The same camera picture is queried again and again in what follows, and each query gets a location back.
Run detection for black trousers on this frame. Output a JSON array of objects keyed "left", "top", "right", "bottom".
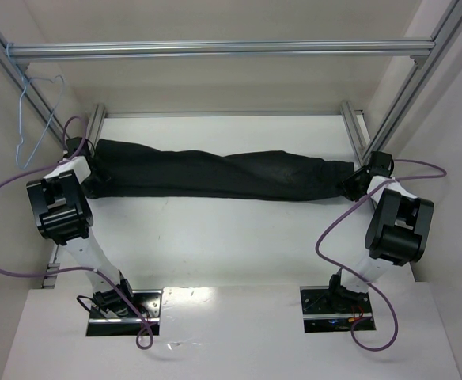
[{"left": 87, "top": 139, "right": 354, "bottom": 202}]

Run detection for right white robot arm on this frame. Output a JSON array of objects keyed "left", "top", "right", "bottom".
[{"left": 325, "top": 152, "right": 434, "bottom": 313}]

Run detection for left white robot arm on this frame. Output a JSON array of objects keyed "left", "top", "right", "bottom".
[{"left": 26, "top": 138, "right": 134, "bottom": 317}]

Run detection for light blue wire hanger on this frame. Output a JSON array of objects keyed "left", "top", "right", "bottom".
[{"left": 15, "top": 74, "right": 66, "bottom": 170}]

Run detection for aluminium frame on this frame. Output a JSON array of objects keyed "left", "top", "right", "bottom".
[{"left": 0, "top": 1, "right": 462, "bottom": 287}]

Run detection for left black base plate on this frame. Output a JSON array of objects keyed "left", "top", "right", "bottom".
[{"left": 80, "top": 290, "right": 162, "bottom": 337}]

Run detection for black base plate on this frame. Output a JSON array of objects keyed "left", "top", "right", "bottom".
[
  {"left": 80, "top": 290, "right": 162, "bottom": 337},
  {"left": 300, "top": 287, "right": 376, "bottom": 333}
]

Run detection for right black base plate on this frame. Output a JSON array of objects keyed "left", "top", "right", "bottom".
[{"left": 300, "top": 287, "right": 376, "bottom": 333}]

